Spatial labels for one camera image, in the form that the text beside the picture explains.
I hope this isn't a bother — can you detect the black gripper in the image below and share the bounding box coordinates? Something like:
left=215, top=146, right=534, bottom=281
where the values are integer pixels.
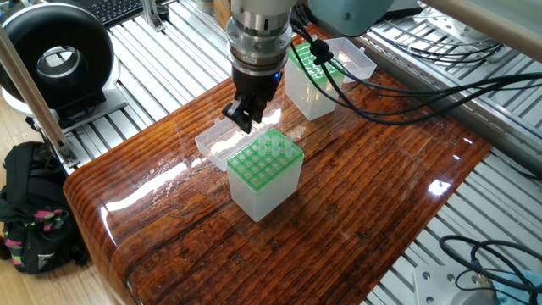
left=222, top=61, right=285, bottom=133

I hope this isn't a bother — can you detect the translucent tip box green rack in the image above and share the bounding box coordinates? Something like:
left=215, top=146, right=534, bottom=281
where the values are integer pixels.
left=283, top=41, right=348, bottom=121
left=226, top=127, right=304, bottom=221

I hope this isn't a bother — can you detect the clear hinged box lid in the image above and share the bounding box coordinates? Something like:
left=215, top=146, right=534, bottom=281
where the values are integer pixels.
left=195, top=119, right=257, bottom=169
left=326, top=37, right=379, bottom=83

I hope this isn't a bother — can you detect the brown cardboard box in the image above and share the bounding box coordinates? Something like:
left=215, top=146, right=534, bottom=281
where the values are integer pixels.
left=212, top=0, right=233, bottom=28

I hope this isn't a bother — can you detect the glossy wooden board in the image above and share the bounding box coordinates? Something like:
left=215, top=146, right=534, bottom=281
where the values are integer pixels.
left=64, top=25, right=494, bottom=305

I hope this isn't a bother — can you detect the black keyboard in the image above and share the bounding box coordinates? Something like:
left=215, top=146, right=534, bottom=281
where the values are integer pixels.
left=85, top=0, right=147, bottom=26

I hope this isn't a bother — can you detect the black round fan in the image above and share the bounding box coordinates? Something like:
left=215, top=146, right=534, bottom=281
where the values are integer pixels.
left=0, top=4, right=116, bottom=130

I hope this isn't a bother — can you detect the black backpack pink trim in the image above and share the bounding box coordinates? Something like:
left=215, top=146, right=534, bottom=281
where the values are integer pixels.
left=0, top=140, right=92, bottom=275

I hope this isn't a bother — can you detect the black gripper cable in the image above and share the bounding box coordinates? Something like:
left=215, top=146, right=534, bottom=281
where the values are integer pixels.
left=288, top=25, right=542, bottom=125

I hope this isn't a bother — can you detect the slim aluminium post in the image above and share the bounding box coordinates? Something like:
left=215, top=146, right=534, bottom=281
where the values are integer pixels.
left=0, top=34, right=79, bottom=169

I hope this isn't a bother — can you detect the black looped cable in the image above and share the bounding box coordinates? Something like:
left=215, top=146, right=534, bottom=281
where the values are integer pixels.
left=440, top=237, right=542, bottom=291

